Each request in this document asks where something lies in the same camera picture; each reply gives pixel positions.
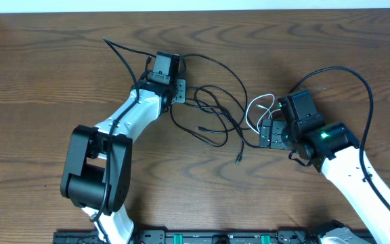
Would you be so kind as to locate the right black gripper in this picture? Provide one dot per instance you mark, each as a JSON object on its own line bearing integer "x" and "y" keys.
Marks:
{"x": 275, "y": 140}

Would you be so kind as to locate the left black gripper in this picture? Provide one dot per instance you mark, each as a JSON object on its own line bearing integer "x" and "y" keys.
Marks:
{"x": 182, "y": 97}

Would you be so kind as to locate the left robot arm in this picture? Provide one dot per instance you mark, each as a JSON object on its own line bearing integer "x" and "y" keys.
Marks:
{"x": 97, "y": 170}

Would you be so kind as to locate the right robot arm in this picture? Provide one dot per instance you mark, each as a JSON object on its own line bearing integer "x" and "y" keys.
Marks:
{"x": 335, "y": 152}

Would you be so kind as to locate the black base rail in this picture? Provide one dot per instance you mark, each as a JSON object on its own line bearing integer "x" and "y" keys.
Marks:
{"x": 329, "y": 232}

